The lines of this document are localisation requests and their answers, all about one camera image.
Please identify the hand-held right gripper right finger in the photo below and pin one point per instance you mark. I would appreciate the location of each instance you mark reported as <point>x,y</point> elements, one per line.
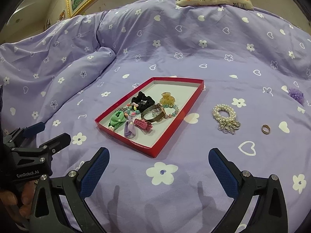
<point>223,172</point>

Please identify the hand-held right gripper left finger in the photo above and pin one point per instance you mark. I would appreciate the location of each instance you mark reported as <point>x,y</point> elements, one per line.
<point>94,172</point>

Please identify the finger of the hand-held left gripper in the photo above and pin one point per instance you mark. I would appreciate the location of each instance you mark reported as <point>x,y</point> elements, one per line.
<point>58,142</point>
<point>35,128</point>

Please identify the black fabric scrunchie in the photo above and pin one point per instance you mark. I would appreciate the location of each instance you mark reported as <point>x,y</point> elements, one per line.
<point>136,99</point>

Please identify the red shallow cardboard box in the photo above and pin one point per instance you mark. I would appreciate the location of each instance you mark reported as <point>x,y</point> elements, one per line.
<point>179,94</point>

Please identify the amber plastic hair claw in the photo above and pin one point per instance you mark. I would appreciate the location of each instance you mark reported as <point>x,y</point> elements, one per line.
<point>167,98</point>

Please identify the person's left hand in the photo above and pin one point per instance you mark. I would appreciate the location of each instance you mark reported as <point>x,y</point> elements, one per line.
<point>24,196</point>

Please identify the pink hair clip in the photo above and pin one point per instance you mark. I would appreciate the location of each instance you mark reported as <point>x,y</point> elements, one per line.
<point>142,123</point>

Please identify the purple fluffy scrunchie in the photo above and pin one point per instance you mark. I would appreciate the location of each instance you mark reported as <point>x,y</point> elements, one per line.
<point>296,94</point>

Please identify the purple flower print blanket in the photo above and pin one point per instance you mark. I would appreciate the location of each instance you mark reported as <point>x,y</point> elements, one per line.
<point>194,53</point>

